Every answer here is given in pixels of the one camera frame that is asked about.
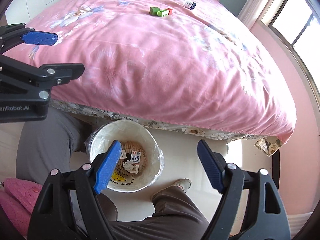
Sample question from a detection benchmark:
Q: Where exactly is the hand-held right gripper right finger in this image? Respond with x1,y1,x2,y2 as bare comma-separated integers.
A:
197,140,292,240

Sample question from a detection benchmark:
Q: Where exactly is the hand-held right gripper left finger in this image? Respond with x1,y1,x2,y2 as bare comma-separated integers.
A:
27,140,123,240

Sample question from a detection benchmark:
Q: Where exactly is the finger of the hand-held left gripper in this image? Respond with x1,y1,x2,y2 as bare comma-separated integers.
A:
0,54,85,100
0,24,58,55

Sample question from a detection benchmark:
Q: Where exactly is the white milk carton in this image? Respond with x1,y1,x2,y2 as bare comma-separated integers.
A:
126,150,142,173

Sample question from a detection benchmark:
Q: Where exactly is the white round waste bin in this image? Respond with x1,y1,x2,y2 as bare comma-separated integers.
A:
89,119,165,193

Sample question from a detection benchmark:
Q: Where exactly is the light green box red end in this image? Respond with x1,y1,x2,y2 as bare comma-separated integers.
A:
157,8,173,18

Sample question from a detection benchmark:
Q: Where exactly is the person's beige shoe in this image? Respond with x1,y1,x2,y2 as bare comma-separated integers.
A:
171,178,192,192

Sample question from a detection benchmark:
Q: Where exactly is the brown printed packet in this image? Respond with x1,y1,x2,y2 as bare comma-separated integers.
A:
121,141,147,178

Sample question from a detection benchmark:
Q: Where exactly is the person's left leg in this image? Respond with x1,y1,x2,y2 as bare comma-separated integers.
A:
16,109,87,188

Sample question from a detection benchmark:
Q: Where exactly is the person's leg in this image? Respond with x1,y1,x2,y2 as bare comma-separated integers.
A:
16,109,87,188
75,186,215,240

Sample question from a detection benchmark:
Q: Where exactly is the clear plastic bin liner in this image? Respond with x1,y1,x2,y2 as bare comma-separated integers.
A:
84,119,165,180

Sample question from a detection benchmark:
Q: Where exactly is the white wardrobe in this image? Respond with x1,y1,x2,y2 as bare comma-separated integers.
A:
5,0,75,24

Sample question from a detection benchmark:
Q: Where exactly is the beige floral bed sheet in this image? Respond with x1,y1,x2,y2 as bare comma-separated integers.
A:
51,99,284,157

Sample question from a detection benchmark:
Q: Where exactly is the person's right leg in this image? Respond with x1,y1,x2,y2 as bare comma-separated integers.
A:
75,186,215,240

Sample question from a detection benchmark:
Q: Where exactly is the pink jacket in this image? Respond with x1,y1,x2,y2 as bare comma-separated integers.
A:
0,177,43,238

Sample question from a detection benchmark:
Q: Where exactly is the bed with pink floral cover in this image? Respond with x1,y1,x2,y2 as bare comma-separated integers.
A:
2,0,297,140

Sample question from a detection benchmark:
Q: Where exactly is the cream curtain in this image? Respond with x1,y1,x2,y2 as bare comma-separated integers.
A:
237,0,284,30

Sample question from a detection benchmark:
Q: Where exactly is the window with metal frame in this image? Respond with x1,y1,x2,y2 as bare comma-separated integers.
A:
257,0,320,90

